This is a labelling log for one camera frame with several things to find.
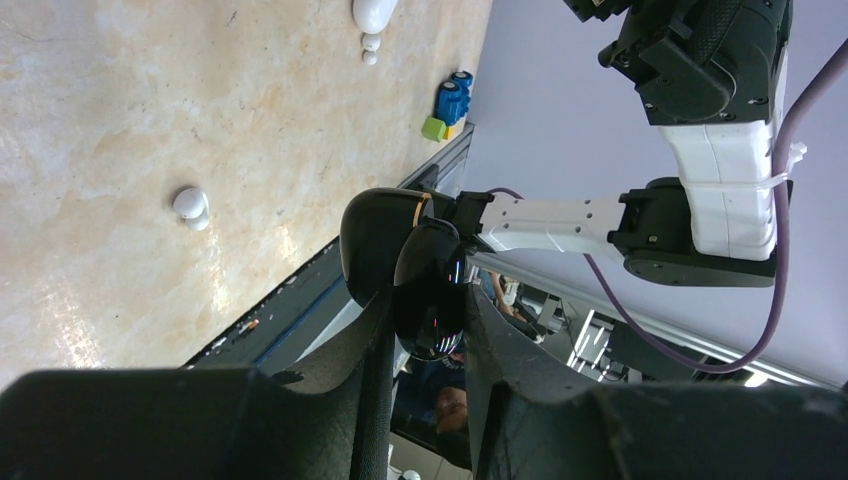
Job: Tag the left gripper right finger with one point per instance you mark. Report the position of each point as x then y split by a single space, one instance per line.
533 417

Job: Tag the white earbud centre table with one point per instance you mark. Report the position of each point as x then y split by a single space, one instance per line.
192 206

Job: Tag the white earbud near case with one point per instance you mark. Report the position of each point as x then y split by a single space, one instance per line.
371 44

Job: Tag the white charging case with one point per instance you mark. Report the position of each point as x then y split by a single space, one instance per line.
373 16

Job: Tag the blue toy block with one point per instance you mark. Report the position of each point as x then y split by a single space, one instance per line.
453 98

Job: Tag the green cube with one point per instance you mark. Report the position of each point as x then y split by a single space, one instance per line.
434 129

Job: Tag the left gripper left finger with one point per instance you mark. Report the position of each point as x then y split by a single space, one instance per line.
324 417

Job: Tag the black charging case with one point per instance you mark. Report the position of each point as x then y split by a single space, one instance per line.
393 243

